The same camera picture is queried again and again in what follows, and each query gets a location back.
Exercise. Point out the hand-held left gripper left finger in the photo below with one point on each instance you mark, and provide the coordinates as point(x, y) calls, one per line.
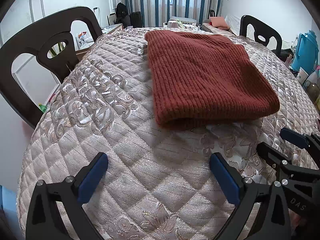
point(92, 178)

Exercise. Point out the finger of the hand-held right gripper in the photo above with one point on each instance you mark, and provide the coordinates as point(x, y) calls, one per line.
point(272, 156)
point(293, 138)

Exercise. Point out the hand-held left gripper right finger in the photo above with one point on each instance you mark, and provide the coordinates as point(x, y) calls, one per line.
point(225, 180)

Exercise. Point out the rust red knitted sweater dress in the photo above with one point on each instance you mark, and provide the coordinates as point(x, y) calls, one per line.
point(205, 80)

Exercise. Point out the beige quilted table cover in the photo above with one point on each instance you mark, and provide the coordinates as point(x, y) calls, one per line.
point(100, 130)

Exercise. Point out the glass jar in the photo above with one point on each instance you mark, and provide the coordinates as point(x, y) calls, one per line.
point(313, 89)

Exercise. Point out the white patterned cup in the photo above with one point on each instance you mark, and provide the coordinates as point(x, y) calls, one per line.
point(302, 76)

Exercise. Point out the green plastic bottle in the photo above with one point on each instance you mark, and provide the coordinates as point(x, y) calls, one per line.
point(43, 107)

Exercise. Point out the blue thermos jug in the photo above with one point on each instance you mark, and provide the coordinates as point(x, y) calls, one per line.
point(306, 52)

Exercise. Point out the light blue object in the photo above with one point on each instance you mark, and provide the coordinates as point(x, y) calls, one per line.
point(10, 210)

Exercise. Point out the green potted plant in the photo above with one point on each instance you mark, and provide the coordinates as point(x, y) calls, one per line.
point(56, 50)

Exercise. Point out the pink pillow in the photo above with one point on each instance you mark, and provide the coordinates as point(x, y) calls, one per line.
point(219, 22)

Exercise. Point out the wooden side desk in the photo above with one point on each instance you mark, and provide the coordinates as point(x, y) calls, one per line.
point(112, 28)

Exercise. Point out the black floor heater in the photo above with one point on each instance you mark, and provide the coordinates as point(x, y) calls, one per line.
point(136, 20)

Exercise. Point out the black backpack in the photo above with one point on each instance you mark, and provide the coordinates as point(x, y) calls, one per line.
point(122, 15)

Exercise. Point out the blue striped curtains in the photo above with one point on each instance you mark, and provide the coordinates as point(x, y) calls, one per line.
point(155, 2)

